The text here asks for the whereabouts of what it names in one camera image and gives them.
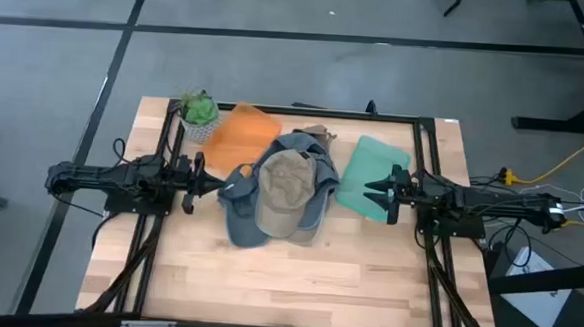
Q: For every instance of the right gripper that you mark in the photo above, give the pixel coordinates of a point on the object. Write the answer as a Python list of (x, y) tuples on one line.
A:
[(405, 192)]

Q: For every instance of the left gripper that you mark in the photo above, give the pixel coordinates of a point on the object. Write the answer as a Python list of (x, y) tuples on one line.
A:
[(191, 175)]

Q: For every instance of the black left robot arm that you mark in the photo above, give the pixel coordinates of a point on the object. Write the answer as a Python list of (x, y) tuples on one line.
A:
[(121, 177)]

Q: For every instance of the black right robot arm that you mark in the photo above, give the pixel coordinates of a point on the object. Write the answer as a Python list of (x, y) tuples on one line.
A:
[(495, 204)]

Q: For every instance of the green translucent plastic bin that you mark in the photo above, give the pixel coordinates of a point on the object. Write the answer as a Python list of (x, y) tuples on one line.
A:
[(367, 167)]

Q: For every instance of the potted plant in patterned pot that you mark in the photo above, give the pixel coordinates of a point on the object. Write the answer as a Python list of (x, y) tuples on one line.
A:
[(199, 111)]

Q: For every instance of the black clamp knob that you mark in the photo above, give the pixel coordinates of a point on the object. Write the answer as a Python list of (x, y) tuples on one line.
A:
[(371, 107)]

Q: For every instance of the black desk beam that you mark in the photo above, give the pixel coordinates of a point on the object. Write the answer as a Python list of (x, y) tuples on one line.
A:
[(546, 280)]

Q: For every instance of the white box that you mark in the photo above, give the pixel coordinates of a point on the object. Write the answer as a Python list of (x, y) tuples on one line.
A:
[(540, 306)]

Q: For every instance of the black chair base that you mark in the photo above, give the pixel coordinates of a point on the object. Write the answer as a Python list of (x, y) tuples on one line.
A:
[(453, 4)]

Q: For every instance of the black aluminium table frame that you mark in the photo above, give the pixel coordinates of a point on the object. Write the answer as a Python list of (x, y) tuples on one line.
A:
[(425, 155)]

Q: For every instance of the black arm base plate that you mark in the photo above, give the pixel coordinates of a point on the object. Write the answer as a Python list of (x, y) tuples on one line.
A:
[(469, 228), (119, 205)]

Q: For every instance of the black desk leg frame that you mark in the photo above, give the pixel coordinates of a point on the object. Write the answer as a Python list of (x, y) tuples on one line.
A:
[(564, 125)]

